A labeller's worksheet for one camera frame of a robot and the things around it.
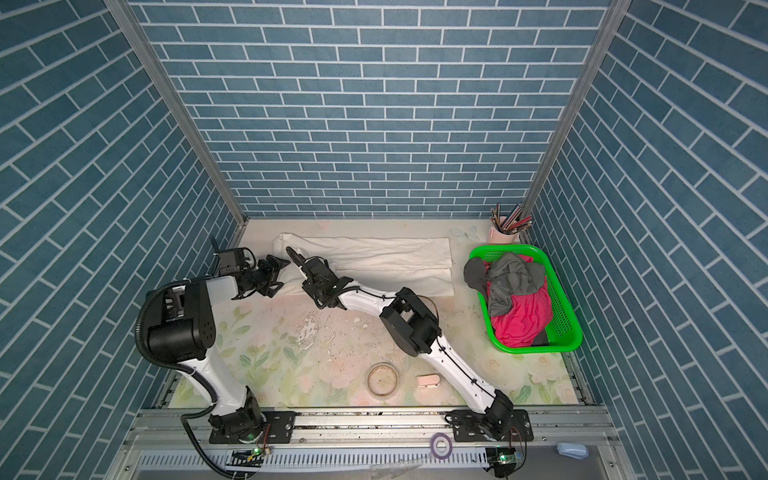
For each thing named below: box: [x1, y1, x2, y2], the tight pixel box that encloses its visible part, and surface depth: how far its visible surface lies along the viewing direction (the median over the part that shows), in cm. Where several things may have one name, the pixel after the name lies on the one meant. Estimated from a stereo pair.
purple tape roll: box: [430, 432, 453, 460], surface depth 72 cm
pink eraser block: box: [416, 374, 441, 389], surface depth 82 cm
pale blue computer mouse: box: [556, 442, 589, 460], surface depth 71 cm
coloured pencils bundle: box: [490, 203, 533, 235], surface depth 107 cm
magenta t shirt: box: [485, 254, 553, 348], surface depth 85 cm
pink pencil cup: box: [488, 226, 518, 244], surface depth 107 cm
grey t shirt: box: [463, 252, 545, 316], surface depth 91 cm
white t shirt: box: [273, 232, 455, 297], surface depth 111 cm
